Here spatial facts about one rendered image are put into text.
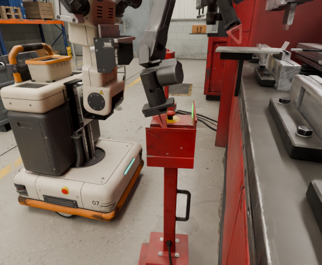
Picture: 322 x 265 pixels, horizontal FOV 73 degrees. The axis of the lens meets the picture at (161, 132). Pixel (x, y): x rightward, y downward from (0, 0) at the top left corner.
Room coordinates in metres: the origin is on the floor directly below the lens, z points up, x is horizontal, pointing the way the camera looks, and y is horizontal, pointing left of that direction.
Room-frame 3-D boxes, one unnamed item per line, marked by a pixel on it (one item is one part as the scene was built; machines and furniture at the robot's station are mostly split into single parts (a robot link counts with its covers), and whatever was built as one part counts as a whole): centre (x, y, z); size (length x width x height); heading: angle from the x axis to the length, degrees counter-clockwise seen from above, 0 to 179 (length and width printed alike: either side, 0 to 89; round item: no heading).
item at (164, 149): (0.72, -0.04, 0.75); 0.20 x 0.16 x 0.18; 175
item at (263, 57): (1.57, -0.69, 0.92); 0.50 x 0.06 x 0.10; 163
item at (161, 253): (0.72, -0.04, 0.13); 0.10 x 0.10 x 0.01; 85
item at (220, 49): (1.09, -0.39, 1.00); 0.26 x 0.18 x 0.01; 73
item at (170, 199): (0.72, -0.04, 0.39); 0.05 x 0.05 x 0.54; 85
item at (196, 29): (3.54, -0.56, 1.04); 0.30 x 0.26 x 0.12; 167
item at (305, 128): (0.38, -0.28, 0.91); 0.03 x 0.03 x 0.02
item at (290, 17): (1.04, -0.54, 1.13); 0.10 x 0.02 x 0.10; 163
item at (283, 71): (0.99, -0.52, 0.92); 0.39 x 0.06 x 0.10; 163
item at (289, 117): (0.48, -0.31, 0.89); 0.30 x 0.05 x 0.03; 163
